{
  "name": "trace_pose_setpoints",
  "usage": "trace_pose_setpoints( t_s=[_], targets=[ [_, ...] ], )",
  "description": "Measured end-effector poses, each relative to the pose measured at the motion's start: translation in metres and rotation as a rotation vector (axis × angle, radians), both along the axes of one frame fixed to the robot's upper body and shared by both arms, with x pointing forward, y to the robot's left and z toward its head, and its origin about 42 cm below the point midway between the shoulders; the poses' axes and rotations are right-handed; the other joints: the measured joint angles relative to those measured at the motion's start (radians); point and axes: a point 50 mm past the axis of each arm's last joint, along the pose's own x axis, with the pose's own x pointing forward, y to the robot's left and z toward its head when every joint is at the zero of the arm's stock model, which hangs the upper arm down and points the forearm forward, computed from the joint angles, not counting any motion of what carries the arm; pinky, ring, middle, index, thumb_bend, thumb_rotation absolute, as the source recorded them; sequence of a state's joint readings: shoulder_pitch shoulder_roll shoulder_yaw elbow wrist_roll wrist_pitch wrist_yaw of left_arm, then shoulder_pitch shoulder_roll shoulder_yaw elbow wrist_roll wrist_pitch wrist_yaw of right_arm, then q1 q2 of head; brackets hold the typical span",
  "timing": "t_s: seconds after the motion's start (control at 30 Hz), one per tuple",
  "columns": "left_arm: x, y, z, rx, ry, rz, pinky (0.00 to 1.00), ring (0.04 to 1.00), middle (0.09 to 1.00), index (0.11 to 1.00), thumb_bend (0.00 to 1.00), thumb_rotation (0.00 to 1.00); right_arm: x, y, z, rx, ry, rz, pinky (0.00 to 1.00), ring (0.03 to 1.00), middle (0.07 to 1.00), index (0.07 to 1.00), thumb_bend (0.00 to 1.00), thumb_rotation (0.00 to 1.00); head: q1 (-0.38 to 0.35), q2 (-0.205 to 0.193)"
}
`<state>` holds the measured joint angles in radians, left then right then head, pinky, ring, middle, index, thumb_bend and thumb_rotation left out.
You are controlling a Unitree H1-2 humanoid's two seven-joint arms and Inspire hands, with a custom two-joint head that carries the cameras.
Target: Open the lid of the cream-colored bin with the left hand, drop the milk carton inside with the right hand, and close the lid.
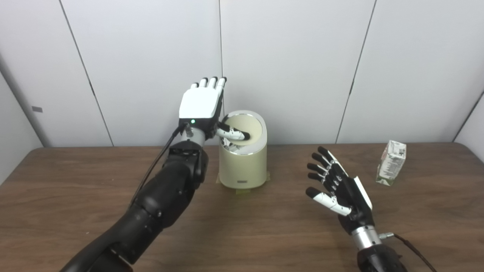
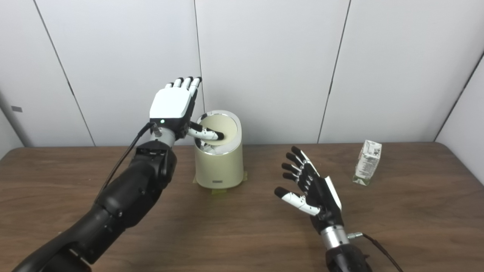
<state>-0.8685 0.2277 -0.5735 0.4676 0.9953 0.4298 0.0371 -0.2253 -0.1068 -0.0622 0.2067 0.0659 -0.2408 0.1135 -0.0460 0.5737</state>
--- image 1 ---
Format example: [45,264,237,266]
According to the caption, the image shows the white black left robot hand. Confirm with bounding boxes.
[178,77,251,142]

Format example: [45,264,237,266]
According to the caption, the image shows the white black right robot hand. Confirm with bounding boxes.
[306,146,375,235]

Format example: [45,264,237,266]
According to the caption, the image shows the white green milk carton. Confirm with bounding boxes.
[375,140,407,186]

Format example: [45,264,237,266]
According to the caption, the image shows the cream-colored bin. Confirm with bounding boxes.
[218,110,268,189]

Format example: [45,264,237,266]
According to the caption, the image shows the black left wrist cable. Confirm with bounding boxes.
[129,123,188,208]

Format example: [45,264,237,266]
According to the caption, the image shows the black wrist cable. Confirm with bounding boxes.
[129,123,188,208]
[379,233,437,272]

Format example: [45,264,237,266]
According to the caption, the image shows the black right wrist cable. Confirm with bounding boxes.
[379,233,437,272]

